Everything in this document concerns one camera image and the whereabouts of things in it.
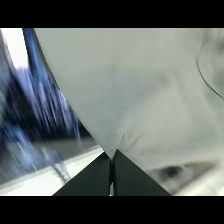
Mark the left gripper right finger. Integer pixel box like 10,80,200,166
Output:
112,148,172,197

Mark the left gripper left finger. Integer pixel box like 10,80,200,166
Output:
53,151,112,197

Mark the white garment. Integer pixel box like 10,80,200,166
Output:
34,28,224,172

